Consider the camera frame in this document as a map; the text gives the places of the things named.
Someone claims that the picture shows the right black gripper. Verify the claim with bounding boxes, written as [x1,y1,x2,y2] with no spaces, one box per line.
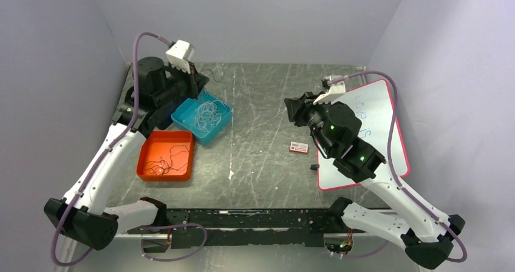
[284,90,336,155]

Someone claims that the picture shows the white cable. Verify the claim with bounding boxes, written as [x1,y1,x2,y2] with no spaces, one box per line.
[191,98,225,134]

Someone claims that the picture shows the brown thin cable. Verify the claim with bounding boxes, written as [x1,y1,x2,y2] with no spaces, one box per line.
[143,144,191,177]

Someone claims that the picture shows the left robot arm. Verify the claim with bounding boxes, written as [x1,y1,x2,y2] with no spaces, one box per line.
[44,56,209,250]

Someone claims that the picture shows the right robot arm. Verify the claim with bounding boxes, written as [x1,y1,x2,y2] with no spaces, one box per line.
[284,92,468,270]

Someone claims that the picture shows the teal tray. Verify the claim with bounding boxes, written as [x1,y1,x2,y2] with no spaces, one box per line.
[171,89,233,146]

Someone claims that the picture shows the red white small box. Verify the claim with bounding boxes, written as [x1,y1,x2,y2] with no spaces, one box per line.
[289,141,309,154]

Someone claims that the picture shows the navy blue tray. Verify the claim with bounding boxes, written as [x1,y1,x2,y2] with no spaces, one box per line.
[156,109,174,130]

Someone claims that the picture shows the pink framed whiteboard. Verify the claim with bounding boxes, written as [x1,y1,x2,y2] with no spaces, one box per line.
[318,79,411,191]

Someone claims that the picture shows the orange tray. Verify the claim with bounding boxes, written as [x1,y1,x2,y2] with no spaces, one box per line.
[136,131,195,182]

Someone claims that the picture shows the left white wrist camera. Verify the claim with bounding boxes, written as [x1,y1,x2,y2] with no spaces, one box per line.
[165,40,195,74]

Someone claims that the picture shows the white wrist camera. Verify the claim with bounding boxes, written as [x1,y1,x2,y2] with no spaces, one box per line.
[313,75,348,104]
[165,40,195,74]

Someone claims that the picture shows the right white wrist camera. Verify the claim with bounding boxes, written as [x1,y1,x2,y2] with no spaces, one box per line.
[313,75,348,104]

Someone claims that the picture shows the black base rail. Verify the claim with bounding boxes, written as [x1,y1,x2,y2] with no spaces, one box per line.
[128,208,350,249]

